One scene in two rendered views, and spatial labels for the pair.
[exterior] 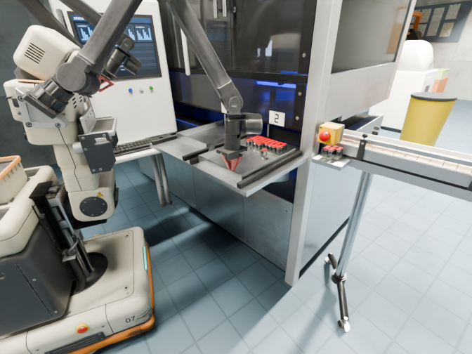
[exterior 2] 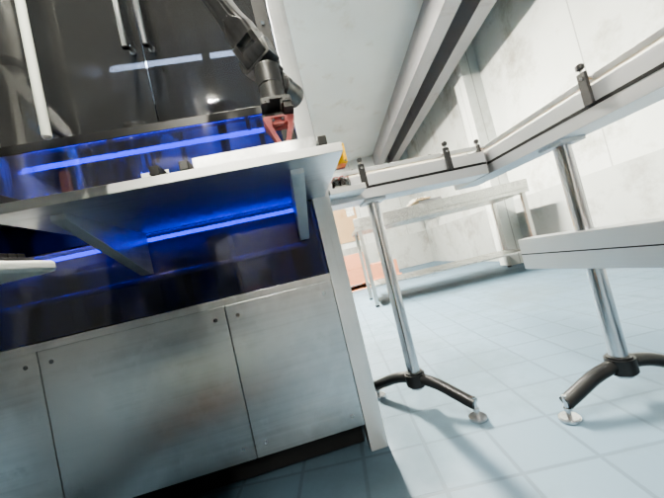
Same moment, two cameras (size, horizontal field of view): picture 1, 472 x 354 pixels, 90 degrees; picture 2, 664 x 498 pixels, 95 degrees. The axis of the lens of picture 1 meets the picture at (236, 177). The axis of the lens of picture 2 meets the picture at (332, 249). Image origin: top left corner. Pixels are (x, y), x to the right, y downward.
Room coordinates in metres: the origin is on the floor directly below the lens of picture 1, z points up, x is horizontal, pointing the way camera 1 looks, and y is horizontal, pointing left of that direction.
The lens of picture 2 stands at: (0.35, 0.52, 0.64)
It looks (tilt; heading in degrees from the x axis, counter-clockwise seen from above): 2 degrees up; 306
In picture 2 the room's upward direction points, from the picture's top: 13 degrees counter-clockwise
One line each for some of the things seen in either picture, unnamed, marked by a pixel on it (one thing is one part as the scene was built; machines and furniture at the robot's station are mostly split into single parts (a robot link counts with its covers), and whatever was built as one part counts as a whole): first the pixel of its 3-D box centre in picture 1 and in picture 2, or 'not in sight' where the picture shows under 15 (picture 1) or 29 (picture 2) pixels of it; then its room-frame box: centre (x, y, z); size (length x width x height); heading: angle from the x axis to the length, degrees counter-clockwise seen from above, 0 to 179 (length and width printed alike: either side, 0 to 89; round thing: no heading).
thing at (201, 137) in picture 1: (215, 133); not in sight; (1.26, 0.10, 0.90); 0.34 x 0.26 x 0.04; 134
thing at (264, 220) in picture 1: (232, 154); (118, 357); (2.03, 0.03, 0.44); 2.06 x 1.00 x 0.88; 44
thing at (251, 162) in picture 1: (247, 155); (264, 178); (0.94, -0.05, 0.90); 0.34 x 0.26 x 0.04; 133
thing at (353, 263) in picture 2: not in sight; (366, 269); (3.55, -4.79, 0.34); 1.27 x 0.94 x 0.69; 36
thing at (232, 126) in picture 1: (234, 126); (270, 80); (0.79, 0.00, 1.07); 0.07 x 0.06 x 0.07; 97
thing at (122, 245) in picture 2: not in sight; (113, 250); (1.26, 0.22, 0.80); 0.34 x 0.03 x 0.13; 134
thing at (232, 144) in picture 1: (232, 142); (274, 103); (0.79, 0.01, 1.01); 0.10 x 0.07 x 0.07; 135
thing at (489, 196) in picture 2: not in sight; (439, 244); (1.59, -3.45, 0.53); 2.08 x 0.78 x 1.06; 36
